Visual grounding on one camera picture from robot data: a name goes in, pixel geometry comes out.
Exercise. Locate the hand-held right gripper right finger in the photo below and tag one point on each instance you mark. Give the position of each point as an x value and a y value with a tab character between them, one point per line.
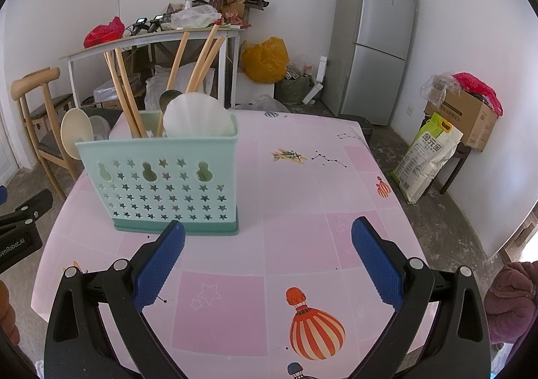
376	261

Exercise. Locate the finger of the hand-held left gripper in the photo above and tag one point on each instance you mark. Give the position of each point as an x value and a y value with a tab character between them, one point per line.
29	207
2	195

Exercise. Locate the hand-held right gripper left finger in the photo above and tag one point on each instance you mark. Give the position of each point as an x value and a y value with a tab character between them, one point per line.
162	263

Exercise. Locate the mint green utensil holder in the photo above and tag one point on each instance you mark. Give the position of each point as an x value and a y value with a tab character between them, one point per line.
168	202

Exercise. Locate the pile of wooden chopsticks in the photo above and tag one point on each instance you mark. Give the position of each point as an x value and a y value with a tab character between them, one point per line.
201	60

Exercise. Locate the person's left hand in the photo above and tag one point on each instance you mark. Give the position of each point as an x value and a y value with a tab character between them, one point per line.
8	312

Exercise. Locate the white panel door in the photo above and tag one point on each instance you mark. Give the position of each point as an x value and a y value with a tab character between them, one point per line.
6	152

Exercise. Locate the wooden chair with dark seat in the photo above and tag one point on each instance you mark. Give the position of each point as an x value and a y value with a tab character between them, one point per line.
35	81
52	106

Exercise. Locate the white and yellow rice bag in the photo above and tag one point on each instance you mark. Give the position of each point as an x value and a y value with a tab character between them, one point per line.
424	160

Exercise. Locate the dark wooden stool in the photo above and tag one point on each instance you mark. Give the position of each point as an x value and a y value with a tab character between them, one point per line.
456	160

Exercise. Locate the dark bin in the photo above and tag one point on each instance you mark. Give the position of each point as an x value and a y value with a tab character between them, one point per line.
357	123

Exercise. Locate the plastic-wrapped flat box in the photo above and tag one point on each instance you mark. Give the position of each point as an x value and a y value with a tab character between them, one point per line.
109	91

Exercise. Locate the purple padded clothing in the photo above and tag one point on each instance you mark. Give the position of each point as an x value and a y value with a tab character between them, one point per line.
512	303

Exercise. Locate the large cardboard box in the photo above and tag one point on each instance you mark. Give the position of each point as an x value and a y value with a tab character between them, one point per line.
470	123

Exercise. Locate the white woven sack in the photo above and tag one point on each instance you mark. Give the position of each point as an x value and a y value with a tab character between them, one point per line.
162	78

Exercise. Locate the clear plastic wrap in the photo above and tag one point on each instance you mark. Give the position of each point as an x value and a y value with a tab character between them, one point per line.
437	87

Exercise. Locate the red plastic bag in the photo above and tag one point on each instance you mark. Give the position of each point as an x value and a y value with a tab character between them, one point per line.
475	85
103	34

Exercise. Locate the white framed side table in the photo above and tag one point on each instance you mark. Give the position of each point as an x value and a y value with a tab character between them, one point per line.
126	41

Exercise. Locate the grey-green sack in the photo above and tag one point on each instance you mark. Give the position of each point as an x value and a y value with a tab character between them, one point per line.
298	85

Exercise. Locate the white foam box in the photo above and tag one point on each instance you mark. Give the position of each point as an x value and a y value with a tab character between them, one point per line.
254	91

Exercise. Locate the black electronic device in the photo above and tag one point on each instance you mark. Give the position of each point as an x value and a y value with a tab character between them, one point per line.
157	23
139	26

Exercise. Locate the grey refrigerator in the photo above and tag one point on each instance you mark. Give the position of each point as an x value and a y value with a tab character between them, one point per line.
370	47

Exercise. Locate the yellow plastic bag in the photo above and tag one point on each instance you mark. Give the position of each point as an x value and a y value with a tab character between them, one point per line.
264	60

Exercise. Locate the white plastic bag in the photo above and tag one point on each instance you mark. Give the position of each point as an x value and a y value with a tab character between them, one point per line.
195	17

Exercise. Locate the heap of small boxes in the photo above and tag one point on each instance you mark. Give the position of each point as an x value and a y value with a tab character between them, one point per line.
235	1

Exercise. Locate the white wall socket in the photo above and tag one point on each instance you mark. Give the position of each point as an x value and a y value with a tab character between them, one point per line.
410	110

